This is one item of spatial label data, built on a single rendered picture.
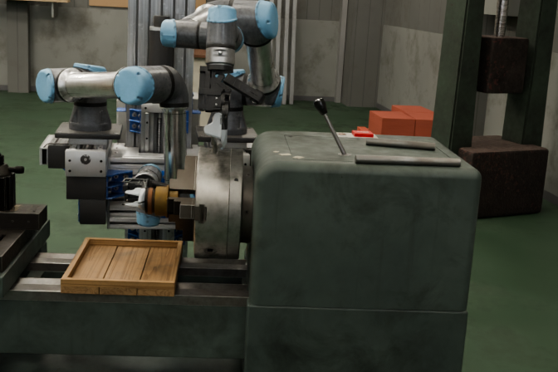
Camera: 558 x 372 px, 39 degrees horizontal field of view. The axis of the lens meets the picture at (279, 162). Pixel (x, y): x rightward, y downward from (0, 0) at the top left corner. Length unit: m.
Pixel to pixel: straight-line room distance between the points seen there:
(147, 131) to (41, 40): 9.65
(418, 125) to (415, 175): 6.60
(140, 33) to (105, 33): 9.45
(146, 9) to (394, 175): 1.32
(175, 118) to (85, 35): 9.96
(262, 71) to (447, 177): 0.88
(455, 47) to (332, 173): 4.37
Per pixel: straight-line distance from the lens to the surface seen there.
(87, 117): 2.83
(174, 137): 2.54
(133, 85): 2.41
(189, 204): 2.10
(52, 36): 12.51
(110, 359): 2.54
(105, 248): 2.45
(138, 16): 3.00
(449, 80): 6.34
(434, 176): 2.06
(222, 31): 2.00
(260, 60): 2.62
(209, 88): 1.99
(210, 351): 2.21
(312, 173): 2.00
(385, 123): 8.53
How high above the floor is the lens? 1.67
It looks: 12 degrees down
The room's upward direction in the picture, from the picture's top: 3 degrees clockwise
